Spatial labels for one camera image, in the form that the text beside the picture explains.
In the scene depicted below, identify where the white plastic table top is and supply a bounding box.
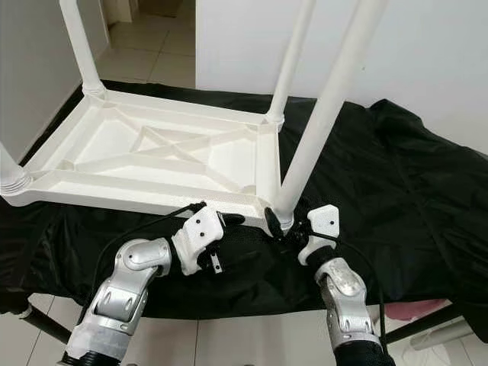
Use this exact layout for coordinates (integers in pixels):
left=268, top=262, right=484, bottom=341
left=0, top=80, right=284, bottom=230

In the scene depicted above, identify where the black cloth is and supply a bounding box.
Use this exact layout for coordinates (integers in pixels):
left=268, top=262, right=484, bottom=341
left=0, top=76, right=488, bottom=315

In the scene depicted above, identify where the pink cushion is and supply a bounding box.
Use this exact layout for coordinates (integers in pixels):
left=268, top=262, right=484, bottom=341
left=385, top=300, right=454, bottom=319

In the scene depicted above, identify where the black pole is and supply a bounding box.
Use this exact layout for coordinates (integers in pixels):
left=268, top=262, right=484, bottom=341
left=389, top=303, right=488, bottom=344

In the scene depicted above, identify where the black stand leg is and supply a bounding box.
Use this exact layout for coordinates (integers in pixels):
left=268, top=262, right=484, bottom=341
left=19, top=305, right=73, bottom=344

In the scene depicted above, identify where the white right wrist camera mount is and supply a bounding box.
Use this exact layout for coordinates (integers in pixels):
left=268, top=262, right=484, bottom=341
left=297, top=204, right=340, bottom=266

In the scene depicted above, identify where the white door frame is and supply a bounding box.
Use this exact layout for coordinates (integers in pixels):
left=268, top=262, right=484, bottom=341
left=107, top=0, right=132, bottom=24

